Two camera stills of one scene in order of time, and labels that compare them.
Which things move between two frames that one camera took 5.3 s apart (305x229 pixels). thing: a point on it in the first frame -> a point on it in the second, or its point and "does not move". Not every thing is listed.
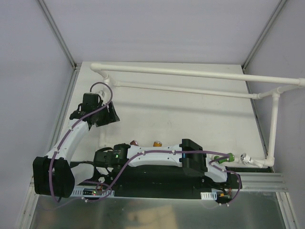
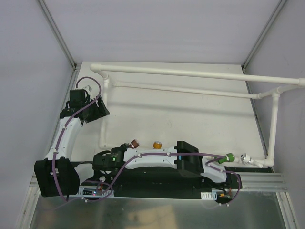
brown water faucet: [134, 142] does not move
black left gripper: [110, 112] -> [96, 110]
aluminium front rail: [262, 182] does not move
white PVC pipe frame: [295, 82] does not move
